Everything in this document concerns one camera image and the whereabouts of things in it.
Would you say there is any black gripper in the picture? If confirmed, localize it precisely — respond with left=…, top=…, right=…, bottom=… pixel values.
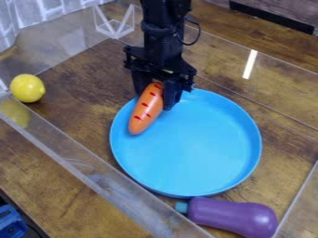
left=124, top=0, right=198, bottom=111

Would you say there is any orange toy carrot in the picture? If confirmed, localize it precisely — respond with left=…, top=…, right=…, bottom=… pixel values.
left=128, top=71, right=169, bottom=135

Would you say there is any round blue tray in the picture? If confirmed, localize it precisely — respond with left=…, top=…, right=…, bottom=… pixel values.
left=109, top=89, right=262, bottom=198

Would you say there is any yellow toy lemon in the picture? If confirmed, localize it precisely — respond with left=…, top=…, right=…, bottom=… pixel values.
left=9, top=73, right=45, bottom=103

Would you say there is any white mesh curtain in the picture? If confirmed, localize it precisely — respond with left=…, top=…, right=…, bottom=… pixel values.
left=0, top=0, right=113, bottom=52

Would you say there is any purple toy eggplant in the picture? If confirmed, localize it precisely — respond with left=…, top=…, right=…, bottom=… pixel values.
left=175, top=197, right=278, bottom=238

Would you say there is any blue device corner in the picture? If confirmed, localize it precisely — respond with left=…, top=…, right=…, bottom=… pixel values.
left=0, top=205, right=26, bottom=238

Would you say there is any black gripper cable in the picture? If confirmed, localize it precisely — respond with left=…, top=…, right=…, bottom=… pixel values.
left=175, top=14, right=203, bottom=46

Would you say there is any clear acrylic barrier wall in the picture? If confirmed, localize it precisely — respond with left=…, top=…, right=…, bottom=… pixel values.
left=0, top=3, right=318, bottom=238

